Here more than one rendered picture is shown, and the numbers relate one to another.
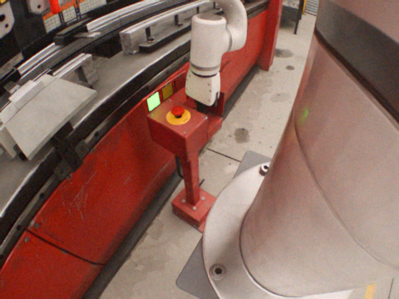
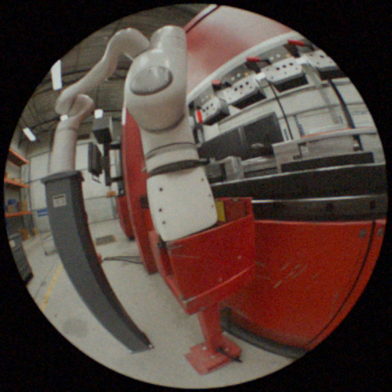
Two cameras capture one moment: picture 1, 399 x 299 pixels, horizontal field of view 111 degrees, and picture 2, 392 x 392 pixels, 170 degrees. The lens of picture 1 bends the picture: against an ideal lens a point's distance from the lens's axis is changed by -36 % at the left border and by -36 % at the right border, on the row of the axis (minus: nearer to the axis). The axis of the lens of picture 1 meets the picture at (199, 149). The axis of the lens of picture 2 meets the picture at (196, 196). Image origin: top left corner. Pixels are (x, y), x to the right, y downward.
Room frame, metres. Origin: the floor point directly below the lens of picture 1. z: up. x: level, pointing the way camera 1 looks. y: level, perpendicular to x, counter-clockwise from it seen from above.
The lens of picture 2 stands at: (0.65, -0.21, 0.87)
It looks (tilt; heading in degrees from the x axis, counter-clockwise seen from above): 3 degrees down; 115
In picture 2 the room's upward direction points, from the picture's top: 9 degrees counter-clockwise
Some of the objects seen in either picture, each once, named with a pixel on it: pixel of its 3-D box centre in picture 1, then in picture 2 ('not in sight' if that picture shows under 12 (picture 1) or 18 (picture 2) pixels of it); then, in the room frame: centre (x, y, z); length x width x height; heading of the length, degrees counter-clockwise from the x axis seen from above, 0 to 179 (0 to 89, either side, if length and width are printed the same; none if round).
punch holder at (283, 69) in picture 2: not in sight; (281, 68); (0.87, 0.19, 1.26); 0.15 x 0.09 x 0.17; 150
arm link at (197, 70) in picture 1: (204, 64); (173, 161); (0.53, -0.02, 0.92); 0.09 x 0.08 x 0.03; 53
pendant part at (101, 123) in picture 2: not in sight; (103, 152); (-0.97, 0.67, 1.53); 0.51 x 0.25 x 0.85; 140
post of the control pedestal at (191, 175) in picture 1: (191, 174); (211, 329); (0.51, 0.04, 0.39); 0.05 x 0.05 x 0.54; 53
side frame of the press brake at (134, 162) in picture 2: not in sight; (159, 170); (-0.38, 1.12, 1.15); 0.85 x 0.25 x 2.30; 60
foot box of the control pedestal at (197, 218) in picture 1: (197, 207); (211, 355); (0.49, 0.02, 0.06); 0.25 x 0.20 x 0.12; 53
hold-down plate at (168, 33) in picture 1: (167, 35); (330, 162); (0.87, 0.12, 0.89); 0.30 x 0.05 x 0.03; 150
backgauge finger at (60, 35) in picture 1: (78, 33); (267, 147); (0.74, 0.45, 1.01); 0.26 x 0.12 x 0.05; 60
